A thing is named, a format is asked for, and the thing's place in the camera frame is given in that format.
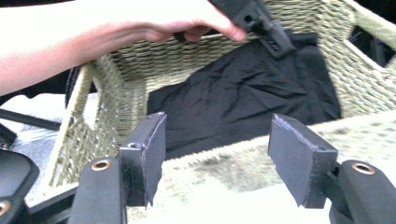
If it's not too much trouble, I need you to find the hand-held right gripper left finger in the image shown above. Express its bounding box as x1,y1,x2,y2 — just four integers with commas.
120,111,168,208

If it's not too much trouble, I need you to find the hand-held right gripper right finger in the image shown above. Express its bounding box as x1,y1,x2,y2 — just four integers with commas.
267,113,339,209

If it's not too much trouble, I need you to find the black cloth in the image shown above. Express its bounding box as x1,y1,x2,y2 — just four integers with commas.
146,31,343,161

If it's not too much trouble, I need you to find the green woven basket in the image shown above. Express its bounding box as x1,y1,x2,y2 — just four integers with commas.
46,0,396,224

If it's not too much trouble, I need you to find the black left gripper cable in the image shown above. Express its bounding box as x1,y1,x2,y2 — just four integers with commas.
0,107,62,132

